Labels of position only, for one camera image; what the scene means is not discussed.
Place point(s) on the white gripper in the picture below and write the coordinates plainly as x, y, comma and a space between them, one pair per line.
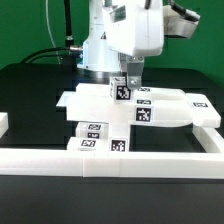
134, 28

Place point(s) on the white chair back frame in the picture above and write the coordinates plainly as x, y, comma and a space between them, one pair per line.
160, 107

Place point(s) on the white chair seat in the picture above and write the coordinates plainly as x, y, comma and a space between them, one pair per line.
89, 137

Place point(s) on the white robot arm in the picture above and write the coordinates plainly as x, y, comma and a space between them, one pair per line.
98, 56

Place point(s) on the white part at left edge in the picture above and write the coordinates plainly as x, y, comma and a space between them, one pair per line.
3, 123

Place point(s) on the white U-shaped fence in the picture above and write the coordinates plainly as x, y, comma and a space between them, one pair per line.
206, 165

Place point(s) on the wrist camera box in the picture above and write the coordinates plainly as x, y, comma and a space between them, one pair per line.
179, 22

